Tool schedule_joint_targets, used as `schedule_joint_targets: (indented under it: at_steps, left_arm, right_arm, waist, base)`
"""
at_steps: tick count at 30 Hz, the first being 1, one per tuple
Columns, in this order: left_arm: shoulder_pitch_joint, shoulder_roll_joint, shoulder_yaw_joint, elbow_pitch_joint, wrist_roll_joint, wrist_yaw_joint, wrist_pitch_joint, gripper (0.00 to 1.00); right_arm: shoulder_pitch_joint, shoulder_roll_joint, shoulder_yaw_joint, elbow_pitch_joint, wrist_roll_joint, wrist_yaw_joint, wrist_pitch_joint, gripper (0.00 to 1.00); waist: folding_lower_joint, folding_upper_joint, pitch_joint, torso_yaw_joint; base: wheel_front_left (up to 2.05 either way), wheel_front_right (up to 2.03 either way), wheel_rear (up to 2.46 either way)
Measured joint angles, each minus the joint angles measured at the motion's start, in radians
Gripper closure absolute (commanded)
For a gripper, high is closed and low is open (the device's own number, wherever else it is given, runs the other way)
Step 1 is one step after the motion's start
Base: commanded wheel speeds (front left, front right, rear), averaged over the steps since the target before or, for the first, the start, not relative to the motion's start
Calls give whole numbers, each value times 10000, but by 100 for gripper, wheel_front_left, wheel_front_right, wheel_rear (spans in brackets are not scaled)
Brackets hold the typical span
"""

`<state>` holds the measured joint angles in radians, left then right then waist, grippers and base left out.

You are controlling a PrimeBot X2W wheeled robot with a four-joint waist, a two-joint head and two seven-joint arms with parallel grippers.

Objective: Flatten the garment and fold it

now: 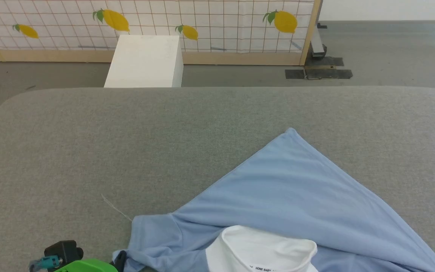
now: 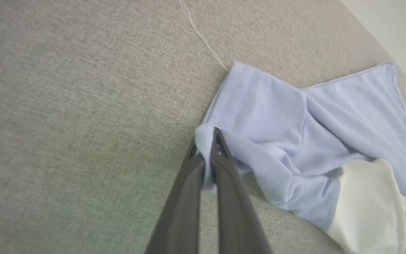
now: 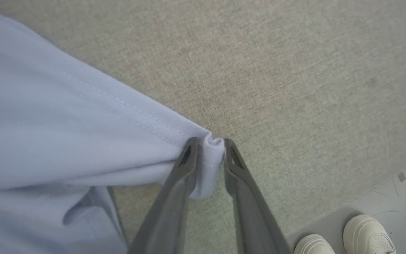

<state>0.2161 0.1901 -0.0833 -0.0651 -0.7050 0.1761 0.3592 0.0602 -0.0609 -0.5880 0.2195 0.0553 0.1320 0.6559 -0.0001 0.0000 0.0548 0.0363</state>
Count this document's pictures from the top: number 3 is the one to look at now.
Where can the white sneaker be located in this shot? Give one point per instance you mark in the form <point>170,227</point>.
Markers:
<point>314,246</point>
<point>367,236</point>

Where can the light blue garment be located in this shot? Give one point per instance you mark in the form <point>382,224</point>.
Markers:
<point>55,134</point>

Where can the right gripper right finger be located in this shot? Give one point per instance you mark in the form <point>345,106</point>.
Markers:
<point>252,218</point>

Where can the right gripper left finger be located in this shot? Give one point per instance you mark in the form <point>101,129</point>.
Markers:
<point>164,211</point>

